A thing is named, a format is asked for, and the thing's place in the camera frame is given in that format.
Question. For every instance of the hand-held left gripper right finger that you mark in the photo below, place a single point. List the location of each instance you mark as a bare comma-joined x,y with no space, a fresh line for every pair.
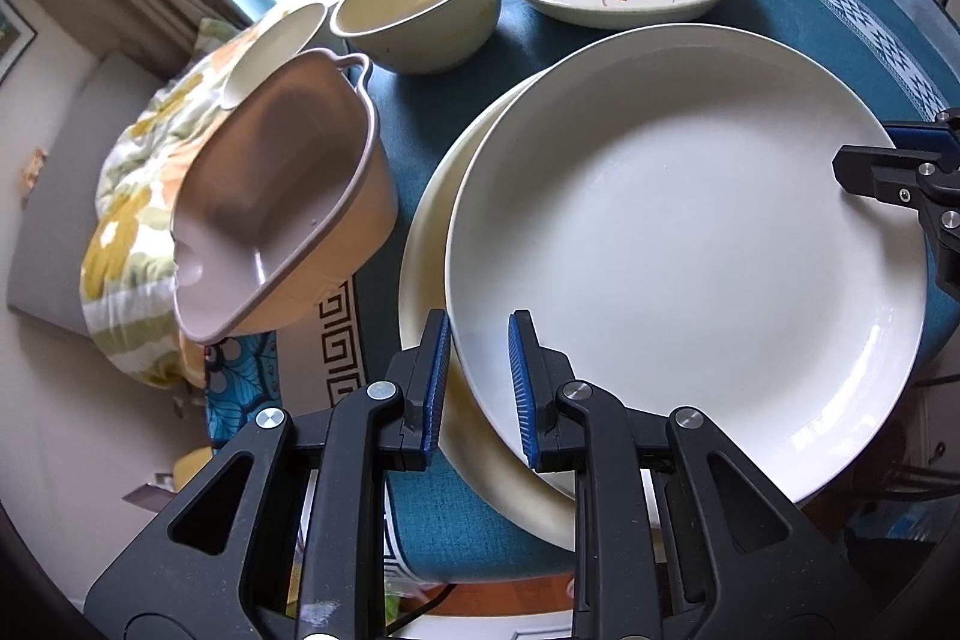
521,377

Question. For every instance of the floral blanket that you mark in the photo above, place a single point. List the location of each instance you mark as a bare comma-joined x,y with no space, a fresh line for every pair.
135,220

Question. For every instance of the small orange wall sticker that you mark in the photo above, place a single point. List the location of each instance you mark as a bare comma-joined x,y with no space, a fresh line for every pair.
33,168

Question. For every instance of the cream bowl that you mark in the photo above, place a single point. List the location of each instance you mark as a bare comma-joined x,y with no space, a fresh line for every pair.
420,40

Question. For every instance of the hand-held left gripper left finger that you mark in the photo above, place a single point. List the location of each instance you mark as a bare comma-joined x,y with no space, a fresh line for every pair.
435,377

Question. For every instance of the framed wall picture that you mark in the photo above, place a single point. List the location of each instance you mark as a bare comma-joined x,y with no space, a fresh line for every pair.
11,36

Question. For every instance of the yellow object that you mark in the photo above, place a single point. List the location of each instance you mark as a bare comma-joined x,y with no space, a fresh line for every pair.
191,471

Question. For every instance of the colourful patterned cloth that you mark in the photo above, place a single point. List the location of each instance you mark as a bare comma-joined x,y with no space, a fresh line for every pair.
240,385

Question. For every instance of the large white plate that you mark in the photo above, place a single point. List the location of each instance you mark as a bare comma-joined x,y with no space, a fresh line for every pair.
675,235

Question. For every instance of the grey sofa cushion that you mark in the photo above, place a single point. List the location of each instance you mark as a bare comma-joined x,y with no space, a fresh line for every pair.
67,235

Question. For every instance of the large cream plate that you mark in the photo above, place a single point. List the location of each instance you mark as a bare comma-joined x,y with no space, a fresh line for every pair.
424,280

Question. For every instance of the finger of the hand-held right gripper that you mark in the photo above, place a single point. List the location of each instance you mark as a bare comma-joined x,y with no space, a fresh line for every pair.
900,175

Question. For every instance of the small cream dish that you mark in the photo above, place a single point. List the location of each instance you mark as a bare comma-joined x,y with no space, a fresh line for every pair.
277,40

